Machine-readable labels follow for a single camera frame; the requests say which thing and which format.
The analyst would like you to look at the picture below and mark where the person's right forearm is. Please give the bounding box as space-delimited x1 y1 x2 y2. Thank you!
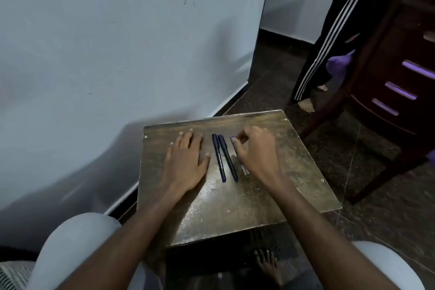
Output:
266 177 400 290

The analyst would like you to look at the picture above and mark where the person's left hand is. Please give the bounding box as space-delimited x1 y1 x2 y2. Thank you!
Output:
161 128 211 198

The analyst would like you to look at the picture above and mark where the dark blue pen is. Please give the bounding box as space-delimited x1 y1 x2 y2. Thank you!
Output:
217 134 240 183
212 133 227 184

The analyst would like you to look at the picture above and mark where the black floor mat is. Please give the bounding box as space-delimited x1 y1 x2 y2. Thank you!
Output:
250 223 300 260

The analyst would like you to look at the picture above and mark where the person's right hand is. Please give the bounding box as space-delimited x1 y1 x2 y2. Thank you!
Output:
232 126 290 193

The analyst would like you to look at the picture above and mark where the person's bare right foot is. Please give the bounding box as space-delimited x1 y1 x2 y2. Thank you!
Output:
255 249 283 285

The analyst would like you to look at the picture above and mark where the person's right leg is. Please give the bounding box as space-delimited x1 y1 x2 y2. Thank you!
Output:
352 240 425 290

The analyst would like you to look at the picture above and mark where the purple cloth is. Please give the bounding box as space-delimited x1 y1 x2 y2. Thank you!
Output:
325 49 435 164

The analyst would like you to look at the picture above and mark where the small wooden table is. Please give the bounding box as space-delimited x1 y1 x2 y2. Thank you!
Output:
135 109 343 249

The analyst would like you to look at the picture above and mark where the striped grey cloth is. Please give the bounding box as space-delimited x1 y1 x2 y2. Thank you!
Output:
0 261 36 290

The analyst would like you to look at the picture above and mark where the person's left leg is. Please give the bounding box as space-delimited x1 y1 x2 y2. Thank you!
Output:
25 212 167 290

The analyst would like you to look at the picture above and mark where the person's leg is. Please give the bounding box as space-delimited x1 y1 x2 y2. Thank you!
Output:
352 240 425 290
25 212 167 290

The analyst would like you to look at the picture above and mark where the person's left forearm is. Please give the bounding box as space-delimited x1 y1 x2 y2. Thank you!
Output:
56 181 196 290

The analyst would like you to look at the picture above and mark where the dark wooden chair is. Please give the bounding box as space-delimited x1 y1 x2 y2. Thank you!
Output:
291 0 388 114
299 0 435 205

